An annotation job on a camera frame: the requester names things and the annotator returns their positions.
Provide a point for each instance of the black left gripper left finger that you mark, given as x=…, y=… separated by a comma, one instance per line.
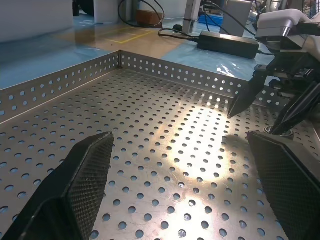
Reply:
x=75, y=195

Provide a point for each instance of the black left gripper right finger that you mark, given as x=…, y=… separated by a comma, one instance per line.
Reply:
x=292, y=185

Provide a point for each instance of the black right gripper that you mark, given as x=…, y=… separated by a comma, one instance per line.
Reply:
x=290, y=62

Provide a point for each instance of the perforated steel tray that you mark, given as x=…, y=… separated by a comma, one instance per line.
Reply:
x=125, y=120

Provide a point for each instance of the black power adapter brick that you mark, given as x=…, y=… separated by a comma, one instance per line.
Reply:
x=225, y=45

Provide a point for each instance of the grey box cabinet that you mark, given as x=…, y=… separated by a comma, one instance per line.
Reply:
x=237, y=17

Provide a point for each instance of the blue plastic crate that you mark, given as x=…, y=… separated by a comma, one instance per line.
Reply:
x=212, y=19

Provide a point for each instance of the brown cardboard box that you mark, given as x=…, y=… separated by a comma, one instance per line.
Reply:
x=148, y=17

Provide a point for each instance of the white panel board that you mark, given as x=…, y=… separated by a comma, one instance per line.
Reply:
x=37, y=17

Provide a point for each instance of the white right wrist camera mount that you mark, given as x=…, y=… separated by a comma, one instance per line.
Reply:
x=275, y=22

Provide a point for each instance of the white metal post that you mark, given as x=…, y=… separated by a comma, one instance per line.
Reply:
x=191, y=15

